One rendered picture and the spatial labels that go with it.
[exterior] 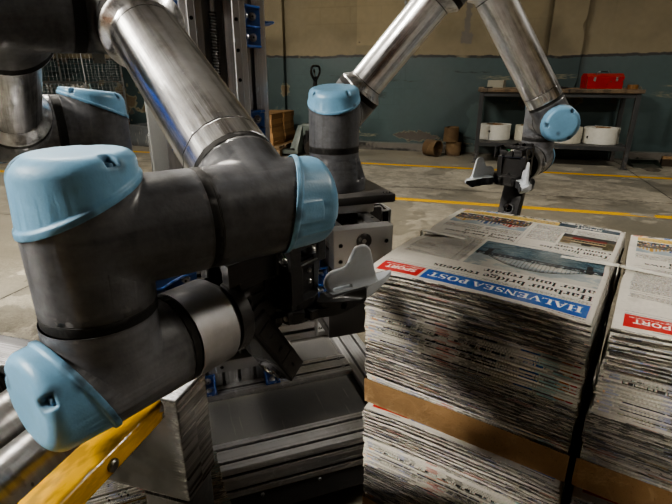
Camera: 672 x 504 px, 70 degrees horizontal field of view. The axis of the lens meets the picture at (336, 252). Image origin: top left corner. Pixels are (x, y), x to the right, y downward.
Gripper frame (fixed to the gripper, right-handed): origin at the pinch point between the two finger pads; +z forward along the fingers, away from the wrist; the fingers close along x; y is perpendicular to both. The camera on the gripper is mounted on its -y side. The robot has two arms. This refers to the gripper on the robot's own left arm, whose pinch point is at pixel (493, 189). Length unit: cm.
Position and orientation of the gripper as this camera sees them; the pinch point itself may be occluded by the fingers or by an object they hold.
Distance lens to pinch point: 103.4
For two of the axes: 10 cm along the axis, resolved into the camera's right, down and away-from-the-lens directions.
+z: -5.9, 2.8, -7.6
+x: 8.1, 2.1, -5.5
